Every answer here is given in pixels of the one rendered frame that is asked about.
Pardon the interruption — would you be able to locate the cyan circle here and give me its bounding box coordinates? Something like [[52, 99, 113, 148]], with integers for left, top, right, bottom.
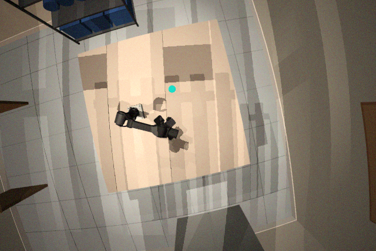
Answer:
[[169, 85, 176, 92]]

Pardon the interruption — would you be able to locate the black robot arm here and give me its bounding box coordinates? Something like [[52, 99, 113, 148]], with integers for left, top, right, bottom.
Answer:
[[115, 107, 179, 139]]

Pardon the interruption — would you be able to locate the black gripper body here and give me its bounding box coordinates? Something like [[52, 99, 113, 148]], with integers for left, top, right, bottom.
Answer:
[[154, 115, 173, 140]]

